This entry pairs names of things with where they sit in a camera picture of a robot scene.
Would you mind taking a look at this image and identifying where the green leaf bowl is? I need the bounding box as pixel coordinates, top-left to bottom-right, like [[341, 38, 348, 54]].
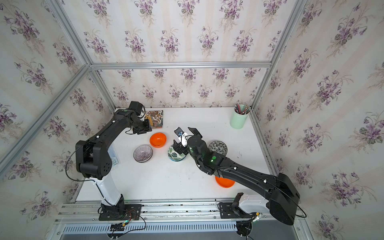
[[167, 146, 186, 162]]

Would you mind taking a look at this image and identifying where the pink striped bowl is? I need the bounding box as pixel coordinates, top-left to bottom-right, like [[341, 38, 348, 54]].
[[133, 145, 153, 163]]

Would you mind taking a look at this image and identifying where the black white patterned bowl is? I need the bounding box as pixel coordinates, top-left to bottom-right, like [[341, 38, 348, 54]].
[[209, 140, 228, 156]]

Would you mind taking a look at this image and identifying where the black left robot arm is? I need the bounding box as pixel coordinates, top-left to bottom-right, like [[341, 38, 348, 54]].
[[75, 101, 152, 210]]

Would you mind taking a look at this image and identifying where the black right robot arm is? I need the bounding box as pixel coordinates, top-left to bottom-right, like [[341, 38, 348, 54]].
[[173, 127, 300, 226]]

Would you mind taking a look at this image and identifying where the yellow illustrated children's book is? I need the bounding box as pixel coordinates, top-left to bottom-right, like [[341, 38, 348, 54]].
[[145, 110, 164, 129]]

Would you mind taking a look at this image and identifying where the orange plastic bowl far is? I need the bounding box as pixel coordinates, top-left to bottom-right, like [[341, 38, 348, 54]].
[[150, 133, 167, 148]]

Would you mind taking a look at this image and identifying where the orange plastic bowl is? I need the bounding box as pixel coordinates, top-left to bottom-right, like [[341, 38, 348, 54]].
[[150, 133, 167, 148], [215, 177, 235, 188]]

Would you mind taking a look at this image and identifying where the orange plastic bowl near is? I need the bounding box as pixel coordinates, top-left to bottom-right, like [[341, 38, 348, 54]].
[[215, 177, 235, 188]]

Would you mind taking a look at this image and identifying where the mint green pen cup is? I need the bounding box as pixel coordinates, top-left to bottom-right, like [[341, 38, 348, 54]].
[[230, 104, 252, 130]]

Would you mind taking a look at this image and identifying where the small circuit board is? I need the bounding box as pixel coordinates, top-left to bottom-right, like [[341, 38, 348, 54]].
[[109, 222, 126, 232]]

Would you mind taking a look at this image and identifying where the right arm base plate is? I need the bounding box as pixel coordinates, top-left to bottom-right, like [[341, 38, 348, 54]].
[[217, 202, 257, 219]]

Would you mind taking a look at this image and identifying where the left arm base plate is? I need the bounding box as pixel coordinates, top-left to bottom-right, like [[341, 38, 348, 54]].
[[98, 204, 142, 221]]

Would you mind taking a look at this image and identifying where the aluminium mounting rail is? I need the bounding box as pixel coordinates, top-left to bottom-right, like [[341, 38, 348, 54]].
[[54, 197, 275, 224]]

